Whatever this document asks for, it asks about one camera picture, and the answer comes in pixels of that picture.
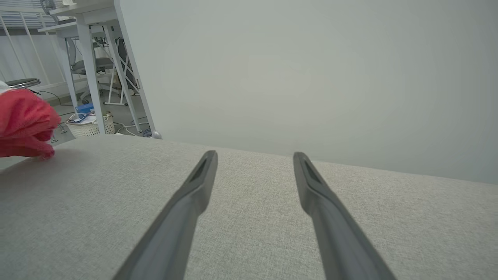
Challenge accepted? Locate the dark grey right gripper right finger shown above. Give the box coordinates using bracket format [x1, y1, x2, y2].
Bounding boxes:
[293, 152, 396, 280]

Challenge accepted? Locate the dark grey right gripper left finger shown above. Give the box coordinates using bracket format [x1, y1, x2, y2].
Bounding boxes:
[113, 150, 218, 280]

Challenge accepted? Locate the red white basketball jersey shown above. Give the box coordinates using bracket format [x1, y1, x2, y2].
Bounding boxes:
[0, 80, 62, 161]

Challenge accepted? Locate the white woven laundry basket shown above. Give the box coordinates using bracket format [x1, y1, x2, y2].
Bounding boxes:
[65, 112, 116, 138]

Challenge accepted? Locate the white partition panel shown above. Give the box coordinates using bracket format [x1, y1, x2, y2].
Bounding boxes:
[114, 0, 498, 185]

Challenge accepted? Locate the grey office chair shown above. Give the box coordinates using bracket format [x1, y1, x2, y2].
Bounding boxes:
[66, 38, 117, 103]

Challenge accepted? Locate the white desk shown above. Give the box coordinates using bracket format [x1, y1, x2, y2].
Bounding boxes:
[38, 0, 154, 135]

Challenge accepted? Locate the black round stool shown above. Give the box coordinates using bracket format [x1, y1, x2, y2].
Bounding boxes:
[5, 78, 41, 89]

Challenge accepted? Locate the white folding frame stand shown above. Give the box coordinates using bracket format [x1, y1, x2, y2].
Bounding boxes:
[102, 37, 140, 106]

